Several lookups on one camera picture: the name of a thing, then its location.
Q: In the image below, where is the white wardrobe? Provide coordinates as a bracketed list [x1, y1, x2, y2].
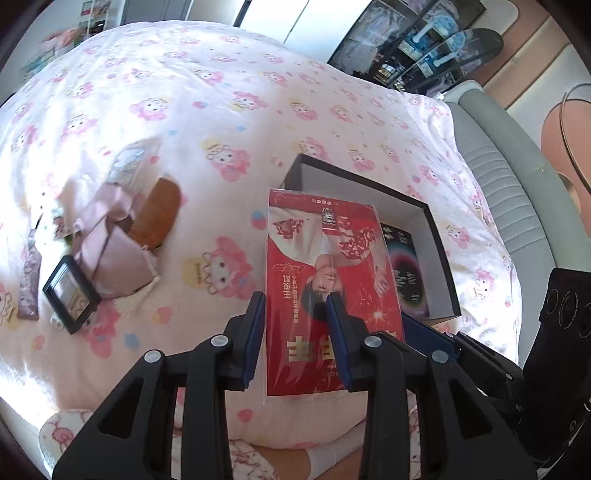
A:
[233, 0, 370, 47]

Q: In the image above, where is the colourful wall shelf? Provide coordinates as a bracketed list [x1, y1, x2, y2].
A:
[18, 0, 114, 79]

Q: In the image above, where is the red photo card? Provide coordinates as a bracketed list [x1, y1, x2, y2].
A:
[265, 187, 407, 398]

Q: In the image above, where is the clear plastic package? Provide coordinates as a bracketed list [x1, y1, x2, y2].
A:
[104, 141, 160, 190]

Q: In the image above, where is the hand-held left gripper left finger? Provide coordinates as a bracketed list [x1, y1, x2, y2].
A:
[52, 292, 267, 480]

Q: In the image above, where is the person's leg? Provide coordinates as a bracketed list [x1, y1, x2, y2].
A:
[252, 427, 370, 480]

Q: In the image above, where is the pink cloth pouch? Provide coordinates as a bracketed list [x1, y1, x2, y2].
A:
[74, 182, 160, 298]

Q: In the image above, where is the grey padded headboard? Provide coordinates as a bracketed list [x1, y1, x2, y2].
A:
[443, 80, 568, 370]

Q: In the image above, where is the wooden comb with tassel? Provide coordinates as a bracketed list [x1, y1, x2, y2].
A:
[113, 178, 183, 319]

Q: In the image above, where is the round glass side table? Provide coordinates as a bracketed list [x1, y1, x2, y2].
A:
[558, 83, 591, 199]

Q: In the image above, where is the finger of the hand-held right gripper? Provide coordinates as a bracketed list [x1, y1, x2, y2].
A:
[403, 315, 462, 364]

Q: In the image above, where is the black screen protector box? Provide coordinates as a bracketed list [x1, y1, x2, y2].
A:
[381, 223, 432, 319]

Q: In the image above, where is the pink patterned bookmark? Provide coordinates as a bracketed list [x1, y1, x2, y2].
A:
[17, 228, 43, 320]

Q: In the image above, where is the black glass display cabinet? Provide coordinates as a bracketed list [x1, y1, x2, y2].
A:
[328, 0, 504, 93]

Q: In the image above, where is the pink cartoon printed blanket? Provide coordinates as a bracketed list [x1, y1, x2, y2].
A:
[0, 21, 525, 450]

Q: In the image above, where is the black cardboard shoebox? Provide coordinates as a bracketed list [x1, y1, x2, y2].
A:
[279, 154, 462, 324]

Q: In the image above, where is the black framed display box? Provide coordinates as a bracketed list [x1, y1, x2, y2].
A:
[42, 255, 102, 335]

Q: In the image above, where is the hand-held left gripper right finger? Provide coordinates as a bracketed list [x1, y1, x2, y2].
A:
[325, 293, 539, 480]

